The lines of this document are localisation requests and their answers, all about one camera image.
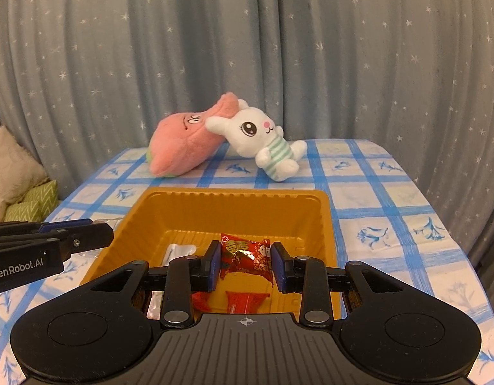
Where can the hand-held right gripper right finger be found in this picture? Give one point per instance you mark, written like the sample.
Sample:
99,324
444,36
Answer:
278,268

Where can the large red snack packet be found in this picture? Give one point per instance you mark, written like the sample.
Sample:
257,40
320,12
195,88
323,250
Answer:
199,301

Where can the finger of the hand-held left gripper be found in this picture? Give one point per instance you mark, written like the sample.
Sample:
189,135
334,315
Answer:
66,225
90,237

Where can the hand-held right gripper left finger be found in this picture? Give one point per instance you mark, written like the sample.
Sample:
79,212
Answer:
214,266

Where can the beige cushion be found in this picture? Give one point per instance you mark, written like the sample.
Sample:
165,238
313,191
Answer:
10,168

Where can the blue star-print curtain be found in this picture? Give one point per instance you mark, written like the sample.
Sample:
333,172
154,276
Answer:
231,40

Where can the golden plastic tray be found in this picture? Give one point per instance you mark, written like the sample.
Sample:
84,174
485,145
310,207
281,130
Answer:
150,224

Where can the green zigzag cushion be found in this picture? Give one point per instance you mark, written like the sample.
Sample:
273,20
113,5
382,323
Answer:
36,200

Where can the silver snack pouch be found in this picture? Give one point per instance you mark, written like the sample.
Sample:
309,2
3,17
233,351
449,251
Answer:
178,252

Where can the blue checked tablecloth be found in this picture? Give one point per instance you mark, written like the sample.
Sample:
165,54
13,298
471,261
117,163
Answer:
391,228

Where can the white rabbit plush toy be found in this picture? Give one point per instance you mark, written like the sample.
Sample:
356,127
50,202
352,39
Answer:
255,136

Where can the small red candy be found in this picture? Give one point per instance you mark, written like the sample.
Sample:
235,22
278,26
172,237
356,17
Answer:
247,258

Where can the pink plush toy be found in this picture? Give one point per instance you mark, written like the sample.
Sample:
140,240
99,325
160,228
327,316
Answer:
182,144

